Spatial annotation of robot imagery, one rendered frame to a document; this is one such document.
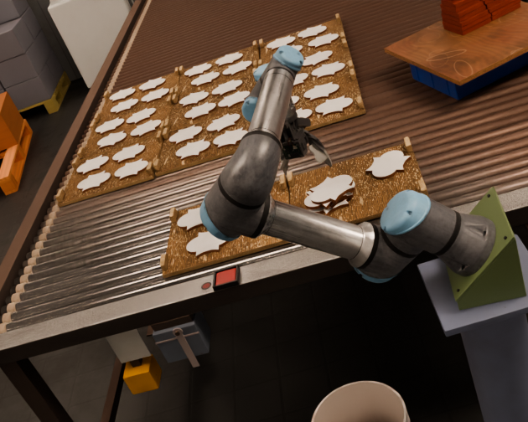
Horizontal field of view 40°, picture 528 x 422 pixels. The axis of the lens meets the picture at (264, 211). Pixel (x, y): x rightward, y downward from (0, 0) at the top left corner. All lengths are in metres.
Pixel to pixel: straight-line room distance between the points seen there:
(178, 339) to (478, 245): 0.93
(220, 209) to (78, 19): 5.48
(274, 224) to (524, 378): 0.80
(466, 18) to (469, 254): 1.23
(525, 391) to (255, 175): 0.97
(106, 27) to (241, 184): 5.51
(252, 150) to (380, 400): 1.16
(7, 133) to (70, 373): 3.09
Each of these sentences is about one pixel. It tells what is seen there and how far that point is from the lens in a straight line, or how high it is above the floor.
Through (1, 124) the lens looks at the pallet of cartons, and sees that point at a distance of 6.32.
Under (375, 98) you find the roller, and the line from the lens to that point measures 2.77.
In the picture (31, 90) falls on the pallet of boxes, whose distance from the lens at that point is 7.14.
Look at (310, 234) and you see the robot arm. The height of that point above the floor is 1.16.
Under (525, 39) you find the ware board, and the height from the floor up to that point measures 1.04.
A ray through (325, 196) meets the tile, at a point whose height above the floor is 0.98.
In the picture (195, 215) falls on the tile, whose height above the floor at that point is 0.95.
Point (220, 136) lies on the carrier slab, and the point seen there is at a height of 0.95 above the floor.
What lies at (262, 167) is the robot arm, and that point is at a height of 1.39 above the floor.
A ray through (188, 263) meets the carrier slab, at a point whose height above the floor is 0.94.
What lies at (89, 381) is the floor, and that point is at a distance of 3.58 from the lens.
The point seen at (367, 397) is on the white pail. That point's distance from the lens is 2.45.
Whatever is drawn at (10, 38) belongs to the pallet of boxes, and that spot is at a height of 0.77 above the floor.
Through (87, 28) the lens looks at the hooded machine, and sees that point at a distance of 6.98.
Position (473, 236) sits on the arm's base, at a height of 1.04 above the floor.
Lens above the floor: 2.10
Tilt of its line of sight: 31 degrees down
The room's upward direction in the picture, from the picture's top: 22 degrees counter-clockwise
